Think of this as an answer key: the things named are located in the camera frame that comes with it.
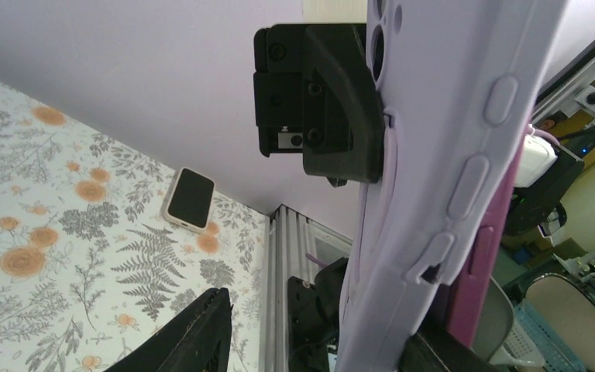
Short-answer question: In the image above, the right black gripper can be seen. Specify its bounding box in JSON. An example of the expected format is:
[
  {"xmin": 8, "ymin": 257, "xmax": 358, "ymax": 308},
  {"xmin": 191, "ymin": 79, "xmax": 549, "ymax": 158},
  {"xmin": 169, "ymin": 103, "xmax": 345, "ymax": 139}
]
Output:
[{"xmin": 253, "ymin": 23, "xmax": 384, "ymax": 183}]

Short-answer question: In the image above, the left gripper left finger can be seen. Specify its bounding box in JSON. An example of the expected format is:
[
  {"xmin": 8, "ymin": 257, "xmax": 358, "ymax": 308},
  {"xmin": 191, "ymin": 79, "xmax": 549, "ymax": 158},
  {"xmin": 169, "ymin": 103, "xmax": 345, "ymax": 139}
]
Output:
[{"xmin": 107, "ymin": 288, "xmax": 232, "ymax": 372}]

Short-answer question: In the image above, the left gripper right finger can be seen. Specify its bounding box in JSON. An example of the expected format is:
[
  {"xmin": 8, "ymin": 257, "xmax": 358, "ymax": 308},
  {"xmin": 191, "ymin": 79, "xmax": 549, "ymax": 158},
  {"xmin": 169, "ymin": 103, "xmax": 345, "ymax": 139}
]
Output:
[{"xmin": 397, "ymin": 323, "xmax": 500, "ymax": 372}]

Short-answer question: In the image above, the black phone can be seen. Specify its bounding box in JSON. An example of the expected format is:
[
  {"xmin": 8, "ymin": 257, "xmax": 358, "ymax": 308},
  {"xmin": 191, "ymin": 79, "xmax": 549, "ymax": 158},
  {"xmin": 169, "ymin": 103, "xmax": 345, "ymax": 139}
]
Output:
[
  {"xmin": 444, "ymin": 150, "xmax": 522, "ymax": 348},
  {"xmin": 161, "ymin": 167, "xmax": 215, "ymax": 233}
]

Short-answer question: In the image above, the lilac phone case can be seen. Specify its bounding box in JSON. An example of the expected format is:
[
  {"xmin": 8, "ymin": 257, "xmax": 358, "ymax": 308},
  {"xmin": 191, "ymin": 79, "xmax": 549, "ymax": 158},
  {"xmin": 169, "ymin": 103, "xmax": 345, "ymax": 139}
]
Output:
[{"xmin": 335, "ymin": 1, "xmax": 567, "ymax": 371}]

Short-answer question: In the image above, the floral table mat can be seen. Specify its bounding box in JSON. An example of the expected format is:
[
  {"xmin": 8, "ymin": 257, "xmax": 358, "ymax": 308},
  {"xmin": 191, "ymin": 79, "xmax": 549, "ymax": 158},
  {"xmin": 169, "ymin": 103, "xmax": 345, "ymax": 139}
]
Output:
[{"xmin": 0, "ymin": 82, "xmax": 267, "ymax": 371}]

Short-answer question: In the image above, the grey office chair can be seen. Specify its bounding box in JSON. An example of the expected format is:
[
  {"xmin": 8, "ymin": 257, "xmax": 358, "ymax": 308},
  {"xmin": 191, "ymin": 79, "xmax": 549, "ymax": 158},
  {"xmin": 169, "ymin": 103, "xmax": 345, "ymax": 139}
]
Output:
[{"xmin": 471, "ymin": 274, "xmax": 595, "ymax": 371}]

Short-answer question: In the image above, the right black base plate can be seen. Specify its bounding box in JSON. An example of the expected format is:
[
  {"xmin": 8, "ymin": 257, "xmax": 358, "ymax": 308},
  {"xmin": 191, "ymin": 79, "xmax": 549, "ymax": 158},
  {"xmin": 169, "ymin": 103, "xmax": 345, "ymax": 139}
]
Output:
[{"xmin": 287, "ymin": 257, "xmax": 349, "ymax": 372}]

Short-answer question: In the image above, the aluminium rail frame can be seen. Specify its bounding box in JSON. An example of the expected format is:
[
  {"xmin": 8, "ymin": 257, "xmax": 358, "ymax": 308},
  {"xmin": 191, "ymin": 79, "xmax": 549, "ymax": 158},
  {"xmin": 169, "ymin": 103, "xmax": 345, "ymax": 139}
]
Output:
[{"xmin": 259, "ymin": 205, "xmax": 352, "ymax": 371}]

